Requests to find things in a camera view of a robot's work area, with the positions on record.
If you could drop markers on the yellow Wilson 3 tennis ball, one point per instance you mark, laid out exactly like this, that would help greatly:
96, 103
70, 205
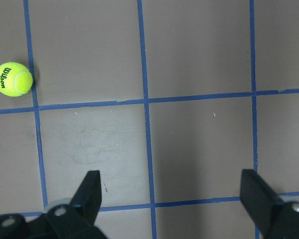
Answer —
15, 79

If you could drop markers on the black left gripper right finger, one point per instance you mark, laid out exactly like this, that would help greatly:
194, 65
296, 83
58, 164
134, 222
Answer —
261, 202

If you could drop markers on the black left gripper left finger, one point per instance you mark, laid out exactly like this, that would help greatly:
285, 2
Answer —
87, 199

